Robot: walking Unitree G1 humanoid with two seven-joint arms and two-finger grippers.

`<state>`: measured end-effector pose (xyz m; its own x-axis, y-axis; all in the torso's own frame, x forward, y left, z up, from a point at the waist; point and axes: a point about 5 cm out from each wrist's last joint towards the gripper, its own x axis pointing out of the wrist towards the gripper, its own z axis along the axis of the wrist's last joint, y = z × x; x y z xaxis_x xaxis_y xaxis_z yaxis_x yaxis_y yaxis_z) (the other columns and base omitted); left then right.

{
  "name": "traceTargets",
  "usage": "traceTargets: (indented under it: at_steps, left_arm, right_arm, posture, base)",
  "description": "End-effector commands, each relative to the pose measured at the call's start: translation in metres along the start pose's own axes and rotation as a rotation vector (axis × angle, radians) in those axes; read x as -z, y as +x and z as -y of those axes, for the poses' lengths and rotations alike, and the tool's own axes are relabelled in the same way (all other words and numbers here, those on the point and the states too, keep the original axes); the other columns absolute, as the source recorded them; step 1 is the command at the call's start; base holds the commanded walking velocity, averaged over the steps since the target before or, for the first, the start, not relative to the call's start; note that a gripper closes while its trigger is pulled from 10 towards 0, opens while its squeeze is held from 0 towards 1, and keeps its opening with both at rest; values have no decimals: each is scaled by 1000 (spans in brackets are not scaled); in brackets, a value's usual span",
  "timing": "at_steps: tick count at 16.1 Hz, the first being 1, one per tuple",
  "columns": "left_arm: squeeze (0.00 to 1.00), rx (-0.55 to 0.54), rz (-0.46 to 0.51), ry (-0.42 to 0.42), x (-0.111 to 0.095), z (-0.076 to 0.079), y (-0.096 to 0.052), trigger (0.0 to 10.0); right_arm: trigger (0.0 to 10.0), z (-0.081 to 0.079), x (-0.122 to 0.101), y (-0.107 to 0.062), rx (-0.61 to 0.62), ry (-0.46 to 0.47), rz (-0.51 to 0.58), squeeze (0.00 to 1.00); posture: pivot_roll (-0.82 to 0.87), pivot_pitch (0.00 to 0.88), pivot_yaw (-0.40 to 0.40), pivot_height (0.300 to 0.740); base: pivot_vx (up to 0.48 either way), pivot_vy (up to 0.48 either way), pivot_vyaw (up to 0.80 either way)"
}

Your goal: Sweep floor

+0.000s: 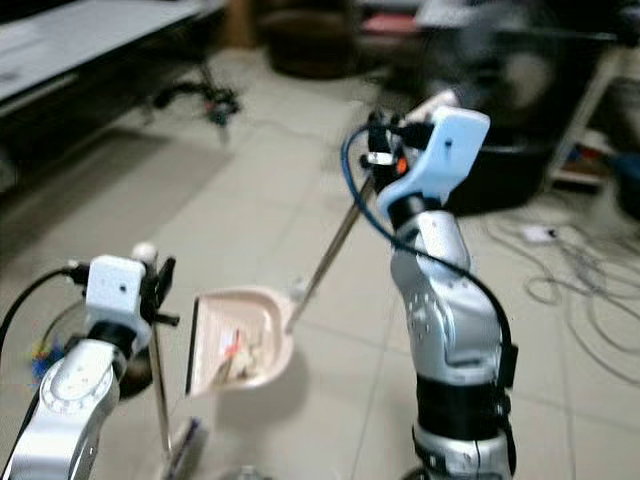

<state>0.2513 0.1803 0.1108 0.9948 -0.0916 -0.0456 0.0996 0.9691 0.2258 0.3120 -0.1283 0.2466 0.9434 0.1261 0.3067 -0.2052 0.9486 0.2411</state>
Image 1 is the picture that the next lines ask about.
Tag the brown beanbag seat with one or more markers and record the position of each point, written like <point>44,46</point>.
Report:
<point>305,45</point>

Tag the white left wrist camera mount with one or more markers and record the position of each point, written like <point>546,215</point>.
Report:
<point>117,288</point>

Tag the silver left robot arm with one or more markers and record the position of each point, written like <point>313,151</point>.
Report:
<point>75,395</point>

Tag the chair with pink cushion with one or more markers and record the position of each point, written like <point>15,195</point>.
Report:
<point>390,22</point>

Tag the blue snack wrapper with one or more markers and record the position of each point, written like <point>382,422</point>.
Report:
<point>46,358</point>

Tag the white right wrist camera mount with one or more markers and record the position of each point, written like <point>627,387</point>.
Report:
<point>445,150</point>

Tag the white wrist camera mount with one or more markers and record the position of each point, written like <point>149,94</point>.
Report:
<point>117,288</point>
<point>445,150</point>

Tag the white power adapter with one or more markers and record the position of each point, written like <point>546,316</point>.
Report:
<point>537,234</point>

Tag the white shelf rack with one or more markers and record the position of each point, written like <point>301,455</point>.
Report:
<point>595,150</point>

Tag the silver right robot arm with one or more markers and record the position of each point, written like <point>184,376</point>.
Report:
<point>455,330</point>

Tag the black router with antennas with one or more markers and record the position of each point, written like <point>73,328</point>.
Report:
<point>205,100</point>

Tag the white table with black legs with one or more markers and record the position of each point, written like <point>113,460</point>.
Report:
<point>90,45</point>

